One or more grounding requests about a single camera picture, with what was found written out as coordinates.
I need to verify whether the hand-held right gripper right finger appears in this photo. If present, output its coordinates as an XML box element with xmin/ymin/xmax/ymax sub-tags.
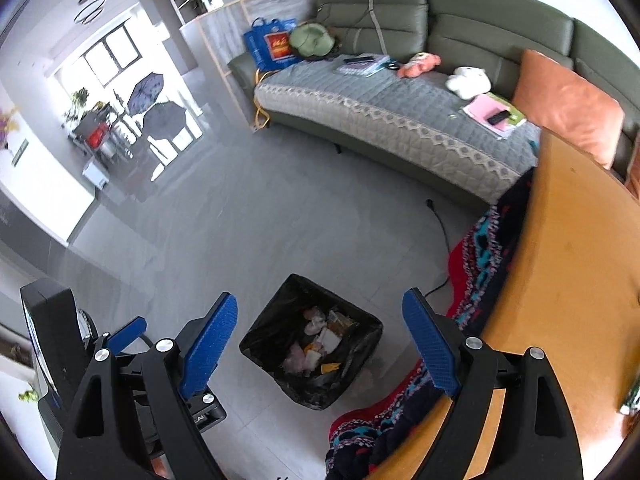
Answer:
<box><xmin>401</xmin><ymin>287</ymin><xmax>583</xmax><ymax>480</ymax></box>

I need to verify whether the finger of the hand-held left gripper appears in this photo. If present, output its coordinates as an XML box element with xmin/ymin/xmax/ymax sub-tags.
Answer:
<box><xmin>102</xmin><ymin>316</ymin><xmax>149</xmax><ymax>361</ymax></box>

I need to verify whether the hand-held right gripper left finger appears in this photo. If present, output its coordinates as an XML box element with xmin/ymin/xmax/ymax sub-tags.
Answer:
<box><xmin>55</xmin><ymin>292</ymin><xmax>238</xmax><ymax>480</ymax></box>

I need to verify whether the black-lined waste bin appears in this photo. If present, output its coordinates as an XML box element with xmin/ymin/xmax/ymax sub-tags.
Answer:
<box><xmin>239</xmin><ymin>274</ymin><xmax>385</xmax><ymax>411</ymax></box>

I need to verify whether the heap of wrappers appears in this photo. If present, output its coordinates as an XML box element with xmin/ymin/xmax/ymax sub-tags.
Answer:
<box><xmin>282</xmin><ymin>306</ymin><xmax>358</xmax><ymax>376</ymax></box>

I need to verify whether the dark patterned knitted blanket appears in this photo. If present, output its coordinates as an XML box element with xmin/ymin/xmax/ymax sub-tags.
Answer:
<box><xmin>325</xmin><ymin>167</ymin><xmax>538</xmax><ymax>480</ymax></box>

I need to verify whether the white floor box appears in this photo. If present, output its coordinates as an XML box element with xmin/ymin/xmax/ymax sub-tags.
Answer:
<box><xmin>82</xmin><ymin>157</ymin><xmax>108</xmax><ymax>188</ymax></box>

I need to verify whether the grey umbrella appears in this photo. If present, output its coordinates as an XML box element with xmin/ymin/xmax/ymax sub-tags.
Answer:
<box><xmin>142</xmin><ymin>102</ymin><xmax>183</xmax><ymax>136</ymax></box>

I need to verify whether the potted plant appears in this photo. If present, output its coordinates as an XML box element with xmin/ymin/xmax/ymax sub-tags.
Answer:
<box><xmin>62</xmin><ymin>87</ymin><xmax>91</xmax><ymax>123</ymax></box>

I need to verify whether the pink notebook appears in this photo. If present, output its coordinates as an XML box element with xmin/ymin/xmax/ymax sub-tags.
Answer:
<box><xmin>462</xmin><ymin>94</ymin><xmax>526</xmax><ymax>140</ymax></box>

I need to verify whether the dark blue umbrella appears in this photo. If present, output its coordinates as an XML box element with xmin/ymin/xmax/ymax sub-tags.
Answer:
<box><xmin>127</xmin><ymin>72</ymin><xmax>165</xmax><ymax>116</ymax></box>

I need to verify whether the grey quilted sofa cover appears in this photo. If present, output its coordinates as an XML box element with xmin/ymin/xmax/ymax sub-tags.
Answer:
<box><xmin>254</xmin><ymin>55</ymin><xmax>543</xmax><ymax>206</ymax></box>

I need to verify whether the white plush toy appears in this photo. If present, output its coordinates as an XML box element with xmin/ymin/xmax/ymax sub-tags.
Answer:
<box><xmin>446</xmin><ymin>66</ymin><xmax>491</xmax><ymax>98</ymax></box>

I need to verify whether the wide orange cushion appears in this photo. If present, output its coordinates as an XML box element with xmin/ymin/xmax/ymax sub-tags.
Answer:
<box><xmin>511</xmin><ymin>49</ymin><xmax>626</xmax><ymax>170</ymax></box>

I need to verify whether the pink plush toy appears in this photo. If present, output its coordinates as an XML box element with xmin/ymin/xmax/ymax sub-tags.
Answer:
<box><xmin>397</xmin><ymin>52</ymin><xmax>443</xmax><ymax>79</ymax></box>

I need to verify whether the stack of booklets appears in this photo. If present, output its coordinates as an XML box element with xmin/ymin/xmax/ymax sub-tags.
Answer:
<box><xmin>336</xmin><ymin>54</ymin><xmax>391</xmax><ymax>78</ymax></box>

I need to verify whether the black-framed window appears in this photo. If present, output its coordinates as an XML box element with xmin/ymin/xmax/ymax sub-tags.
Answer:
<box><xmin>82</xmin><ymin>12</ymin><xmax>138</xmax><ymax>86</ymax></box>

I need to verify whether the blue shopping bag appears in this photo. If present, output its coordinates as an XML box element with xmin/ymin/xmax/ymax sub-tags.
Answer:
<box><xmin>243</xmin><ymin>16</ymin><xmax>301</xmax><ymax>72</ymax></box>

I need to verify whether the green hat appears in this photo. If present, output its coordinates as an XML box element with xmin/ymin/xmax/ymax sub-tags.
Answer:
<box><xmin>289</xmin><ymin>22</ymin><xmax>336</xmax><ymax>58</ymax></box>

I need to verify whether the green leather sofa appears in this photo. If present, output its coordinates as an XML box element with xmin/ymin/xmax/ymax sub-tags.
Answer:
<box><xmin>227</xmin><ymin>0</ymin><xmax>640</xmax><ymax>211</ymax></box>

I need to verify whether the wood-framed grey panel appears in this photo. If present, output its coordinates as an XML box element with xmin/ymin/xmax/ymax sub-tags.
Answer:
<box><xmin>197</xmin><ymin>0</ymin><xmax>321</xmax><ymax>128</ymax></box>

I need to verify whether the black floor cable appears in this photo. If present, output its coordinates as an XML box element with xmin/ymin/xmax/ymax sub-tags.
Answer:
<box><xmin>425</xmin><ymin>199</ymin><xmax>453</xmax><ymax>296</ymax></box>

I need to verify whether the yellow cable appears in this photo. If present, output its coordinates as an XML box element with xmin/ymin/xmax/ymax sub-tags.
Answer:
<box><xmin>252</xmin><ymin>72</ymin><xmax>273</xmax><ymax>131</ymax></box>

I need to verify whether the ring ceiling lamp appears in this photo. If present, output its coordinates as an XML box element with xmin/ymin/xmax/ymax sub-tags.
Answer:
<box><xmin>74</xmin><ymin>0</ymin><xmax>107</xmax><ymax>25</ymax></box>

